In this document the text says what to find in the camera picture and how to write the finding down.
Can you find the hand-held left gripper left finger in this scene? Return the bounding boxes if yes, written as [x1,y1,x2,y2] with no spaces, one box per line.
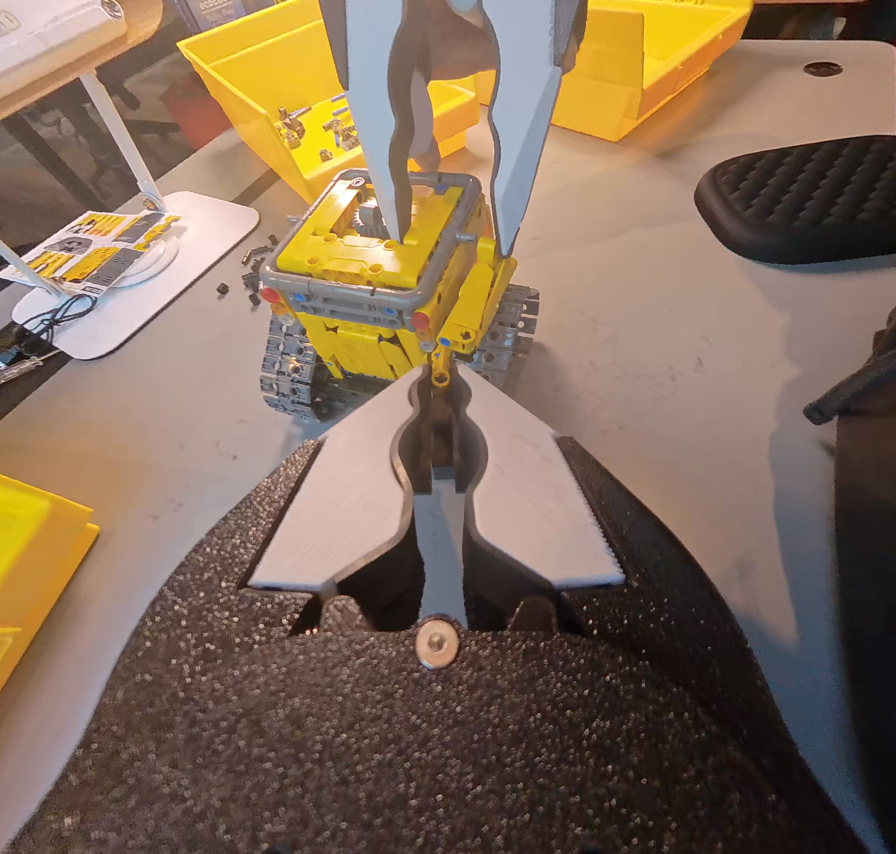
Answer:
[248,364,429,589]

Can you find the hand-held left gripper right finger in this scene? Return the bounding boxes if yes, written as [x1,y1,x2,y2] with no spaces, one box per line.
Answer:
[454,364,627,589]

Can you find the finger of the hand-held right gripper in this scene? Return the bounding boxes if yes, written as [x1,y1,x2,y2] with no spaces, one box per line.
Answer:
[475,0,564,256]
[343,0,421,244]

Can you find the assorted small toy brick parts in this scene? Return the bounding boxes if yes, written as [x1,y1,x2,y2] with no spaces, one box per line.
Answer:
[276,94,361,162]

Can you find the yellow plastic parts bin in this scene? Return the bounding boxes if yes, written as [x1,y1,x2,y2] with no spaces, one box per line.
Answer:
[476,0,764,142]
[0,475,100,690]
[177,0,484,204]

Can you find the grey yellow toy brick assembly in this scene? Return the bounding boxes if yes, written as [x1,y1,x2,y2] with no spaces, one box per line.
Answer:
[413,381,477,498]

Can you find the tracked toy brick vehicle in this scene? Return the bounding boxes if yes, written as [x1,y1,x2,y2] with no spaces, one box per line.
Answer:
[259,171,540,421]

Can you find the yellow toy brick cylinder assembly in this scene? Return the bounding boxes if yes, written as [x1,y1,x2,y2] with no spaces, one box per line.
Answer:
[430,255,519,387]

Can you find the toy brick instruction booklet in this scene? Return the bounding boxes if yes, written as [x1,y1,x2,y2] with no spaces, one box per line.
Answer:
[0,0,176,97]

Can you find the grey desk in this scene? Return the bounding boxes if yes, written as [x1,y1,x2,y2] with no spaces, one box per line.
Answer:
[0,38,896,854]

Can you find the person's right hand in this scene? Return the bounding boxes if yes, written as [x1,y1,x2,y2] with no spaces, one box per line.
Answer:
[409,8,499,172]

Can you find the pile of black red pins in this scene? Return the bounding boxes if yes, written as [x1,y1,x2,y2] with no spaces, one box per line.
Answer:
[241,234,281,305]

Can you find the white stand base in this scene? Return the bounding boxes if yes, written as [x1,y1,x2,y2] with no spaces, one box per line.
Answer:
[0,73,260,361]

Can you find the black chair armrest pad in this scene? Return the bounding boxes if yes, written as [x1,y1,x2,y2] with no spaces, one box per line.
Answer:
[695,136,896,265]

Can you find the yellow grey sticker sheet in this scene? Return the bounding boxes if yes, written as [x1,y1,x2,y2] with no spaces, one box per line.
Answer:
[0,210,183,288]

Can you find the black drawstring cord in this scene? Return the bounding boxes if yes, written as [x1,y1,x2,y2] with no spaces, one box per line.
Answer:
[804,350,896,427]

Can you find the black usb cable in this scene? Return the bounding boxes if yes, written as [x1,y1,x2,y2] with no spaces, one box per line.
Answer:
[0,294,95,379]

